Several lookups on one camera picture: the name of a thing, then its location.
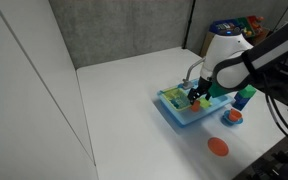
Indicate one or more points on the red toy bin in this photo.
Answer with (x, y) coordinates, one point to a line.
(253, 21)

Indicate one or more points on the small orange cup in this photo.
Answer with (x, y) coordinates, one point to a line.
(195, 106)

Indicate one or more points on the yellow-green dish rack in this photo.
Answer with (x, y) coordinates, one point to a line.
(170, 94)

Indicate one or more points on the green toy bin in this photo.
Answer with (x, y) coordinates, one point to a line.
(243, 22)

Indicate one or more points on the green cube block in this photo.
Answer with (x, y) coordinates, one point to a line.
(249, 91)

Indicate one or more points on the orange blue small bowl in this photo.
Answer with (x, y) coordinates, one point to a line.
(226, 119)

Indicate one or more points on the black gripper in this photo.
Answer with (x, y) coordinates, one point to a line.
(204, 87)

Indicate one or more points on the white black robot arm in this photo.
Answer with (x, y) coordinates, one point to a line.
(230, 56)

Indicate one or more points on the blue toy bin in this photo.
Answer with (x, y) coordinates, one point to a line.
(222, 25)

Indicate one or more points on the green toy container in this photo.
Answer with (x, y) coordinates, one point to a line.
(204, 103)

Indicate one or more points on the flat orange plate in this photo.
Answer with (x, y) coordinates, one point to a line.
(217, 146)

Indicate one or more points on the grey toy faucet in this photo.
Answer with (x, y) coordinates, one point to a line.
(190, 70)

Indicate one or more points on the wooden toy storage shelf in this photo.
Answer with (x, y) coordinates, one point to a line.
(257, 31)

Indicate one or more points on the blue cube block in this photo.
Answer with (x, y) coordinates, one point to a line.
(240, 101)

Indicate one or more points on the blue toy sink basin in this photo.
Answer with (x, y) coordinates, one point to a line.
(184, 115)

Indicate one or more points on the blue dishes in rack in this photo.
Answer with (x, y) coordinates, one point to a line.
(176, 100)

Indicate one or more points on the black clamp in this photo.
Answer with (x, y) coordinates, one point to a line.
(285, 160)

